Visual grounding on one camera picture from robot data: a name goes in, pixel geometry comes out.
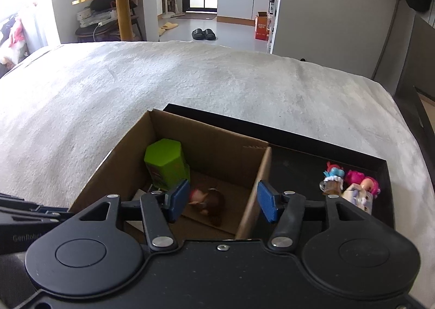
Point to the blue figurine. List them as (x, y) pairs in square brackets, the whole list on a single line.
[(332, 181)]

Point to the pink-haired doll white block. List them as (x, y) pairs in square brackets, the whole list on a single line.
[(360, 198)]

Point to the pink floral cloth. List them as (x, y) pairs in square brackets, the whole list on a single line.
[(15, 37)]

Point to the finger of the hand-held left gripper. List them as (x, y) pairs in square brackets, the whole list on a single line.
[(17, 202), (34, 216)]

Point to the black spray bottle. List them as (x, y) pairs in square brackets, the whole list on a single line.
[(272, 5)]

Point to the green hexagonal box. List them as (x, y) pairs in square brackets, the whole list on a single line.
[(165, 163)]

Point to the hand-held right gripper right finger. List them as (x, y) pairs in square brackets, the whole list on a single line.
[(268, 202)]

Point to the white flat boxes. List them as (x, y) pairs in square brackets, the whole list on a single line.
[(95, 17)]

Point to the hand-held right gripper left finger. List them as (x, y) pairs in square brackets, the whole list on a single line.
[(178, 200)]

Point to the yellow slipper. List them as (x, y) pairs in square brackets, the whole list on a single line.
[(164, 30), (171, 25)]

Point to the white low cabinet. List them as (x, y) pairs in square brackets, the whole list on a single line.
[(151, 13)]

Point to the magenta toy figurine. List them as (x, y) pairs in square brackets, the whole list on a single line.
[(354, 178)]

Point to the round gold table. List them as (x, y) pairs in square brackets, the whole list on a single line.
[(124, 18)]

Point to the dark chair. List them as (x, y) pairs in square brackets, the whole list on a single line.
[(85, 33)]

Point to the white standing fan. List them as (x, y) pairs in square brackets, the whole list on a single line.
[(166, 13)]

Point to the brown-haired doll figurine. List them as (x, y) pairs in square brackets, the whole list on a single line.
[(212, 205)]

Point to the black tray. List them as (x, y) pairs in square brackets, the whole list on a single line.
[(299, 173)]

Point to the brown cardboard box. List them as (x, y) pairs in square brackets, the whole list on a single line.
[(217, 156)]

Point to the grey doormat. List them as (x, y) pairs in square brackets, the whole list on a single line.
[(200, 17)]

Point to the grey coat stand pole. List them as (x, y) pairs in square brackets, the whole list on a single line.
[(387, 37)]

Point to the orange cardboard box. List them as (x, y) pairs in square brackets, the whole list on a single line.
[(262, 28)]

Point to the dark grey panel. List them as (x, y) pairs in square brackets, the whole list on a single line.
[(423, 57)]

